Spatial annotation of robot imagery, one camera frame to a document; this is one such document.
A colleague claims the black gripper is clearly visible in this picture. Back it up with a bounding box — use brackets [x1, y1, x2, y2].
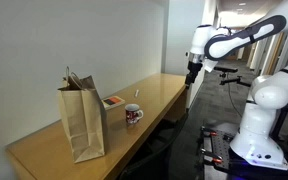
[184, 61, 204, 89]

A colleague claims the thin black cable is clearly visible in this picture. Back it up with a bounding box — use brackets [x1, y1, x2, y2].
[227, 82, 244, 118]

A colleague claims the brown paper bag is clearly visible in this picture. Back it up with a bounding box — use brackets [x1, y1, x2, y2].
[57, 65, 109, 164]

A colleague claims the orange-handled clamp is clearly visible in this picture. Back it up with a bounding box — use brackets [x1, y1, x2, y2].
[202, 128, 218, 138]
[200, 149, 224, 165]

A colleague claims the black camera tripod stand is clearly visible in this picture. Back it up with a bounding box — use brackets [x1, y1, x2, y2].
[213, 65, 252, 88]

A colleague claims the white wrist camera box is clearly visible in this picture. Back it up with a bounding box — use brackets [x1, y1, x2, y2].
[203, 59, 219, 73]

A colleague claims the red and white mug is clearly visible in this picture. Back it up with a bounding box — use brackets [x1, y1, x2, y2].
[124, 103, 144, 126]

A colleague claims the black office chair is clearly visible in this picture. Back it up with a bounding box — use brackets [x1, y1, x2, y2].
[117, 113, 190, 180]

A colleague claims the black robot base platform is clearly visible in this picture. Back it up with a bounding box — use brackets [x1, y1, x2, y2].
[197, 124, 288, 180]

